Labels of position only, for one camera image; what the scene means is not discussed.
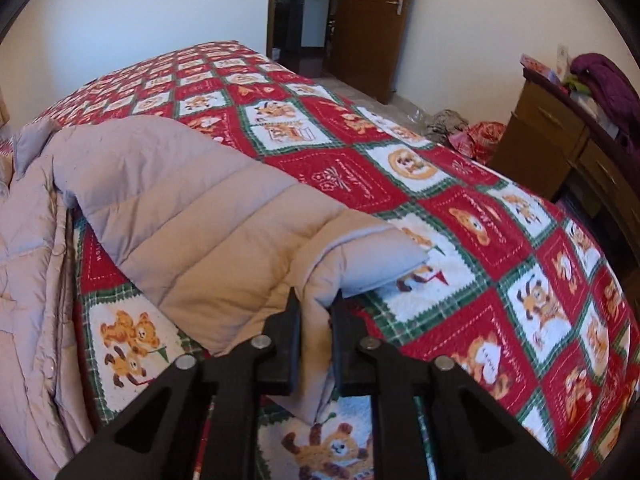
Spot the beige quilted down jacket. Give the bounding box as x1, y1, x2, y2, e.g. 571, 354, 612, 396
1, 115, 426, 479

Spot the purple clothing on dresser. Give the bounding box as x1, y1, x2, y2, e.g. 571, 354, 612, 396
570, 53, 639, 148

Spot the red teddy bear bedspread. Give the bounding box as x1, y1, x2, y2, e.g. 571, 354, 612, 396
28, 41, 639, 479

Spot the brown wooden dresser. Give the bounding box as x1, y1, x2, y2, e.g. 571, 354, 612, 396
488, 68, 639, 274

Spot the grey crumpled cloth on floor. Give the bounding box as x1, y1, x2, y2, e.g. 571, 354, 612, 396
422, 110, 469, 145

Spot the brown wooden door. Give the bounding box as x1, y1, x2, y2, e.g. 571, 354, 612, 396
328, 0, 409, 104

